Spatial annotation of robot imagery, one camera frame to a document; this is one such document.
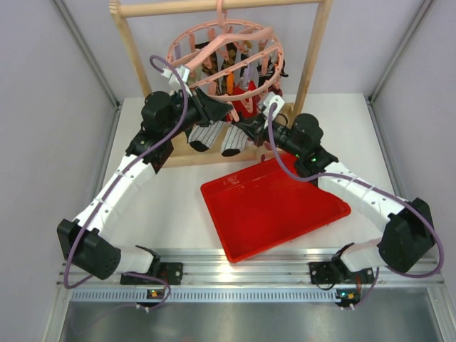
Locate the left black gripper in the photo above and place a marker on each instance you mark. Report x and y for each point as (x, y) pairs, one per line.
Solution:
(215, 110)

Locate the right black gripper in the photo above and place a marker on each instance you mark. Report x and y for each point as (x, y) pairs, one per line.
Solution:
(261, 124)

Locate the pink round clip hanger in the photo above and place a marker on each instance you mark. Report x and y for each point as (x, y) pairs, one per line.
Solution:
(238, 62)

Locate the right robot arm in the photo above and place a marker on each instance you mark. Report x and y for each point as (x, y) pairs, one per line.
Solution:
(406, 226)

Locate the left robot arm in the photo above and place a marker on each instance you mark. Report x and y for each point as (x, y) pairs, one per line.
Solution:
(85, 240)

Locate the maroon striped beige sock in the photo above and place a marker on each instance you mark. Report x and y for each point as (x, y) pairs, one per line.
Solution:
(275, 89)

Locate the red santa sock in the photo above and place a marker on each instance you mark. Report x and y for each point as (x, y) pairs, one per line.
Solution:
(247, 107)

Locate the black yellow argyle sock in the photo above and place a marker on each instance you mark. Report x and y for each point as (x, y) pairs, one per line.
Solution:
(229, 53)

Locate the red plastic tray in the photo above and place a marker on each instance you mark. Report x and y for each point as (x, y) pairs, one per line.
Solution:
(261, 207)

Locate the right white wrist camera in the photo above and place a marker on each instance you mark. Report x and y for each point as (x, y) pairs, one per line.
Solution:
(271, 100)

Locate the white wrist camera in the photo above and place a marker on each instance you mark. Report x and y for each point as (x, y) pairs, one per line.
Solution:
(271, 100)
(178, 80)

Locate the wooden hanger rack frame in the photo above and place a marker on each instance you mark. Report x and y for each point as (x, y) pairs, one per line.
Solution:
(182, 156)

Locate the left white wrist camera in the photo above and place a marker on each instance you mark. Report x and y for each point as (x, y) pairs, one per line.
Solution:
(178, 80)

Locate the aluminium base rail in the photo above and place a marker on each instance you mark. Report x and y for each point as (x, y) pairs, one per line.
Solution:
(277, 276)

